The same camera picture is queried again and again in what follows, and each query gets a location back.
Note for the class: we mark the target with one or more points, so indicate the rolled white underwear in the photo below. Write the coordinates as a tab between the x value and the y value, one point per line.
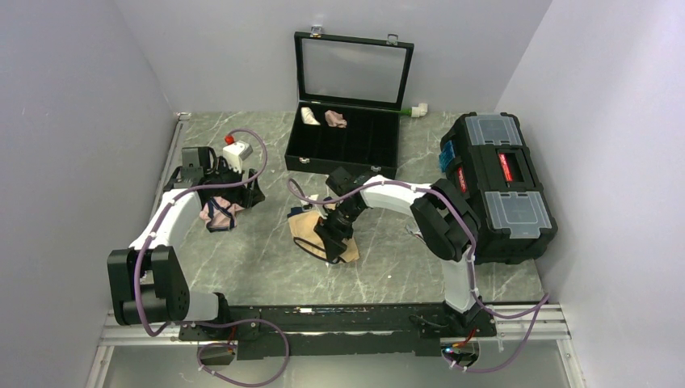
307	117

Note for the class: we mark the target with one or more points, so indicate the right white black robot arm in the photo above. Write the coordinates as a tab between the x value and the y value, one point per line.
446	222

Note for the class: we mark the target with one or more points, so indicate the pink underwear navy trim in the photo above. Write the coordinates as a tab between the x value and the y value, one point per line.
219	214

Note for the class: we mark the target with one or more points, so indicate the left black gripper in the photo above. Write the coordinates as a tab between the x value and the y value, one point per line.
249	196

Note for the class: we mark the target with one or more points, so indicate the black plastic toolbox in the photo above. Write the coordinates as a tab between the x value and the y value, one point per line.
486	157

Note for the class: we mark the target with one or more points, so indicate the steel combination wrench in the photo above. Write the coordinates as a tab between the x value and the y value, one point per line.
415	232

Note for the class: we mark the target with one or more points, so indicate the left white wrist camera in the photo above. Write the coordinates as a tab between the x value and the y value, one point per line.
236	153

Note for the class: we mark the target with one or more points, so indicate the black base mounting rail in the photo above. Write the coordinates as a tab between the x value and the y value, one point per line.
421	329

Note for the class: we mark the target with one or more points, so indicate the black compartment storage box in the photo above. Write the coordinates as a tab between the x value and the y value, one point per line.
364	79

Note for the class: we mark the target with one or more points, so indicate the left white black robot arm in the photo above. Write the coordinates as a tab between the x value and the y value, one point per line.
207	187

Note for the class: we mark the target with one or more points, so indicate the beige underwear navy trim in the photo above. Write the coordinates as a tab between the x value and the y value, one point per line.
301	222

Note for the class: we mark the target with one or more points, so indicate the green white pipe fitting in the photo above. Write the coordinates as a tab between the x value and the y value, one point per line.
416	111

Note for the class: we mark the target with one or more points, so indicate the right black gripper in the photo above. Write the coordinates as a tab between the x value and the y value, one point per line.
333	237

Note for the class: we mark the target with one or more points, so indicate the rolled pink underwear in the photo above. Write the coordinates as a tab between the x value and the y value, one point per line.
335	119

